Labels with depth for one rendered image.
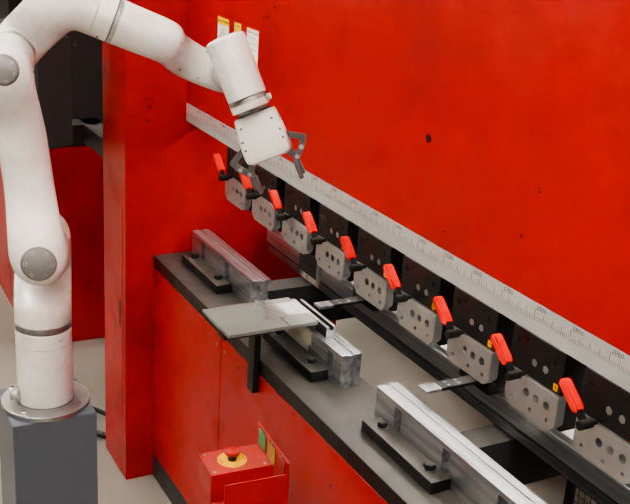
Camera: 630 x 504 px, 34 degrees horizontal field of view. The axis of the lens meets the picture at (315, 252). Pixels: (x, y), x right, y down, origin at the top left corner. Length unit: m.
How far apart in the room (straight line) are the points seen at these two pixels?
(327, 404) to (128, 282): 1.17
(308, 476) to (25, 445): 0.76
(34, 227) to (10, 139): 0.18
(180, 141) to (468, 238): 1.59
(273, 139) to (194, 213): 1.49
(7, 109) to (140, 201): 1.48
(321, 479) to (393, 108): 0.94
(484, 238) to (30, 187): 0.91
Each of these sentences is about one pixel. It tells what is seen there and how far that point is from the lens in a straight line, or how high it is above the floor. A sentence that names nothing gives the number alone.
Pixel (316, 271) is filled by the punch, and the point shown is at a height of 1.13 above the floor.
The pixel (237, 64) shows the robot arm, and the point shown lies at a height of 1.76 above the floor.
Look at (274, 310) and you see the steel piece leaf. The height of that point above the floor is 1.00.
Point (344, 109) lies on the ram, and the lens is 2.49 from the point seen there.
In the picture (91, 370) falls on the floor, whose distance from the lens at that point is 4.71.
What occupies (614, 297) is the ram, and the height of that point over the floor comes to 1.49.
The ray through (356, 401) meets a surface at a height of 0.87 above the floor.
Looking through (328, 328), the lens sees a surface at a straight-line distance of 2.74.
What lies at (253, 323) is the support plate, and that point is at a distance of 2.73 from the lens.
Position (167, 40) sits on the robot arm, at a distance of 2.06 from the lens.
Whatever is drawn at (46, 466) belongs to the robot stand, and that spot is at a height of 0.89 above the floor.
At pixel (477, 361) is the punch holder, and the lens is 2.12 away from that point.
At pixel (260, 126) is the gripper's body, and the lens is 2.10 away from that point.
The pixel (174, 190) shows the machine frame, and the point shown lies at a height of 1.10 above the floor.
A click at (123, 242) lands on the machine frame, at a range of 3.53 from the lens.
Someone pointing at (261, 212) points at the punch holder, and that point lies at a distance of 2.95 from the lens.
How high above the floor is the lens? 2.12
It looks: 20 degrees down
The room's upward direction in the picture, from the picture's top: 4 degrees clockwise
